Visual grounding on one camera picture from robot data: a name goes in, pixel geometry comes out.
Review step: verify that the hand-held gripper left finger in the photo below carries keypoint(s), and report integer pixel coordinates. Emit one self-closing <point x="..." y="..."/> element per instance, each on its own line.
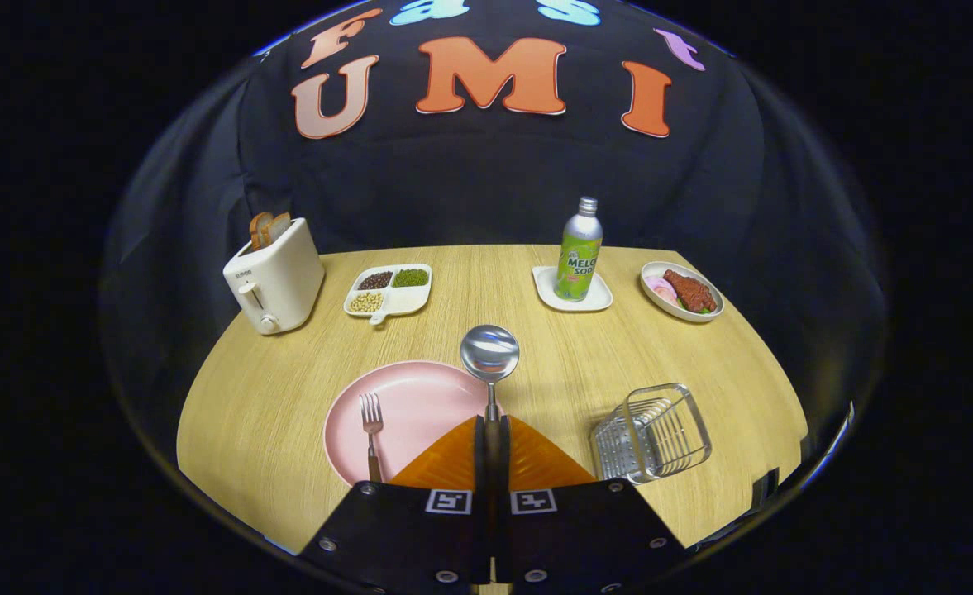
<point x="420" y="537"/>

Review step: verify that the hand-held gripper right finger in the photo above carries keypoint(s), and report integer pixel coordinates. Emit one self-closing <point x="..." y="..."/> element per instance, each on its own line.
<point x="577" y="537"/>

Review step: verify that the pink plate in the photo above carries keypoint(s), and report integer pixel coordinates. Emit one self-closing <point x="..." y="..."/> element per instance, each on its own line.
<point x="420" y="405"/>

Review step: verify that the white divided dish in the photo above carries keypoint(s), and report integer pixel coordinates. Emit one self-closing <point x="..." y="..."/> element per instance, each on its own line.
<point x="407" y="299"/>

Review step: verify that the white square coaster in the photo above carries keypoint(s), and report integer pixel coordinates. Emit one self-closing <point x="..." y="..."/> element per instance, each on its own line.
<point x="598" y="299"/>

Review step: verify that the pile of yellow soybeans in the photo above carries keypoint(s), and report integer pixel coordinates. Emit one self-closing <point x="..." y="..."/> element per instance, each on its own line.
<point x="365" y="302"/>

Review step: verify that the white oval dish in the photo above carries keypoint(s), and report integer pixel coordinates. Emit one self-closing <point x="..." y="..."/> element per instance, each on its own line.
<point x="660" y="310"/>

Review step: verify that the pile of green beans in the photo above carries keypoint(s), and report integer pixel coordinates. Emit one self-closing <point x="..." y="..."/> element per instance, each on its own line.
<point x="411" y="278"/>

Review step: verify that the green lettuce leaf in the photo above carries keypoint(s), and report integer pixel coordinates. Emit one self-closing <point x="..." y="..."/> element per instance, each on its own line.
<point x="703" y="310"/>

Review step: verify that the pile of red beans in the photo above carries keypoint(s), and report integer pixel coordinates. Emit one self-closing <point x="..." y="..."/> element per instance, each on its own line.
<point x="374" y="281"/>

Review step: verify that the pink ham slices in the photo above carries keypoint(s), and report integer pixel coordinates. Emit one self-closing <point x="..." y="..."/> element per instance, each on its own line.
<point x="661" y="289"/>

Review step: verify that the brown meat piece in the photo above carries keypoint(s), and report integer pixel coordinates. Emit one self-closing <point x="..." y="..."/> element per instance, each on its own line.
<point x="690" y="291"/>

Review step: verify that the green soda bottle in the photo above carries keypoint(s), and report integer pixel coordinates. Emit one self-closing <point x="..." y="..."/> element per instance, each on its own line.
<point x="579" y="264"/>

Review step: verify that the white toaster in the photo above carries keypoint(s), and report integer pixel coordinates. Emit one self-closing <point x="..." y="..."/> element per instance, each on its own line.
<point x="283" y="277"/>

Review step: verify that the brown toast slice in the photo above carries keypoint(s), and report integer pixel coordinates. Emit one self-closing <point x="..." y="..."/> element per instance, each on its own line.
<point x="258" y="230"/>
<point x="278" y="225"/>

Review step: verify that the black backdrop cloth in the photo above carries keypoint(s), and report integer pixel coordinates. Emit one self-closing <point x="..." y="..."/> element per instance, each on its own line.
<point x="453" y="182"/>

